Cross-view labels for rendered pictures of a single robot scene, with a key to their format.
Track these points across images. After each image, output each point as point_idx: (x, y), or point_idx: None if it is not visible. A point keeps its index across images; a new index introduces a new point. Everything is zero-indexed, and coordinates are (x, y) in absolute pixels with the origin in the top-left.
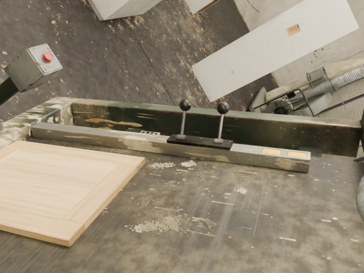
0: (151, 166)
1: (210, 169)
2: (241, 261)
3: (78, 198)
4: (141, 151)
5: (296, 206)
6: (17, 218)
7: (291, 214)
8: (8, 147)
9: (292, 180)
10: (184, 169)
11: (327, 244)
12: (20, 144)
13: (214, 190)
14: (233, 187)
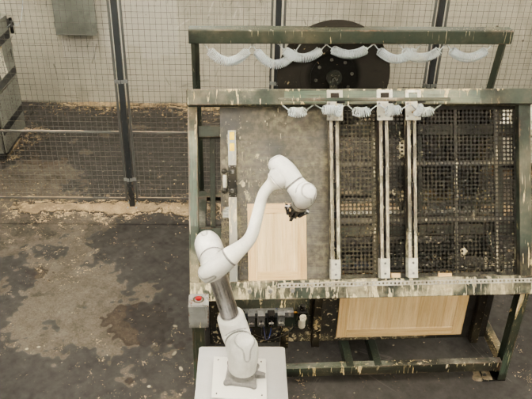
0: (248, 199)
1: (245, 172)
2: (294, 148)
3: (284, 214)
4: (237, 210)
5: (261, 134)
6: (302, 228)
7: (267, 135)
8: (256, 278)
9: (243, 137)
10: (247, 184)
11: (279, 123)
12: (252, 275)
13: (260, 165)
14: (256, 159)
